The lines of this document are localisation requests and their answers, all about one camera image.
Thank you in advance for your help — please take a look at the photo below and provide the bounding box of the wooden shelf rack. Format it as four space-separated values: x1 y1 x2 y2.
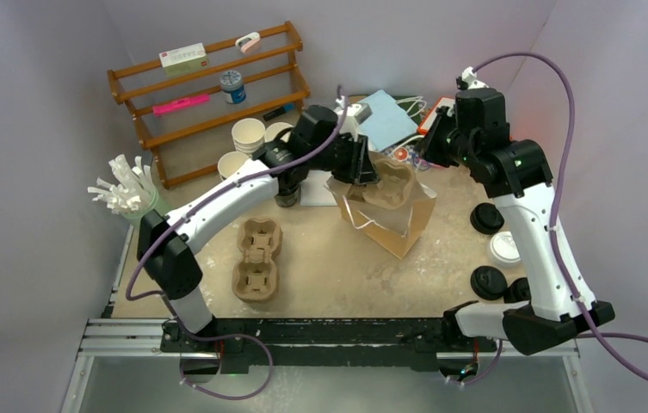
107 22 312 189

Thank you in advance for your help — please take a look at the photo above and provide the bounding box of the green cup with straws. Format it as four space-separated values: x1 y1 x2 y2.
87 154 166 226

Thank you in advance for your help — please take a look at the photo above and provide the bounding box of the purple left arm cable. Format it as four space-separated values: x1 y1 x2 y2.
125 85 350 401

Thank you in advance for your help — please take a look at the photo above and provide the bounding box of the kraft brown paper bag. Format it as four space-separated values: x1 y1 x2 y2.
326 170 436 258

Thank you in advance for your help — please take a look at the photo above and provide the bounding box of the light blue paper bag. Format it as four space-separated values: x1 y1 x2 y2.
358 89 417 151

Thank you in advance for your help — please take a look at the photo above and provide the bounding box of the blue white jar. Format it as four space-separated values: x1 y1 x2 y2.
219 70 246 104

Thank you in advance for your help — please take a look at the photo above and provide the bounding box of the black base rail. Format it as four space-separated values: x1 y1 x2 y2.
160 317 497 374

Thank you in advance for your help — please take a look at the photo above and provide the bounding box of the brown pulp cup carrier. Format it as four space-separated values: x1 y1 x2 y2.
231 218 283 303

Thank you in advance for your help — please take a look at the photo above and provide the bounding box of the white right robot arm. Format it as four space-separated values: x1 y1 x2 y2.
417 88 615 355

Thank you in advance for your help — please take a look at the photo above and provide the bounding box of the white coffee cup lid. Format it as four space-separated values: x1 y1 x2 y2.
487 231 521 268

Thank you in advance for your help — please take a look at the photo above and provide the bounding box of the pink white small device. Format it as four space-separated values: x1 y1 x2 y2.
235 32 261 55

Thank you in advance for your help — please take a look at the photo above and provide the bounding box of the black paper cup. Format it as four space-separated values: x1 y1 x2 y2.
275 188 300 208

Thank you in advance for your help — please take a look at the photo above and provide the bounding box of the black blue marker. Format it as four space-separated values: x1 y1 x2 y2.
262 103 295 121

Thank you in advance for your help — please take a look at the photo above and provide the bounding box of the checkered blue white bag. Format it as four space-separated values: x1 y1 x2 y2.
386 145 431 171

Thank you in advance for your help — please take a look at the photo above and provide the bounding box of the white green box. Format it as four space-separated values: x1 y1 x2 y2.
158 43 209 77

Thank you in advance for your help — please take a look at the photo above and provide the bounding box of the pink highlighter marker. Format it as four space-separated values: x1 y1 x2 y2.
152 94 209 117

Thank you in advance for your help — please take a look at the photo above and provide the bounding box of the white paper cup stack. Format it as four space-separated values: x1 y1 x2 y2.
231 118 266 157

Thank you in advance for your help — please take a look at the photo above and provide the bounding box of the orange paper bag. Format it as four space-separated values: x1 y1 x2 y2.
417 96 454 135

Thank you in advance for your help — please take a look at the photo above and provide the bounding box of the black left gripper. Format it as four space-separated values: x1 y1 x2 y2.
309 132 380 186

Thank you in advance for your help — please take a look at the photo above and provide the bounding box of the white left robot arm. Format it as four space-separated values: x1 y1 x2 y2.
137 102 379 352

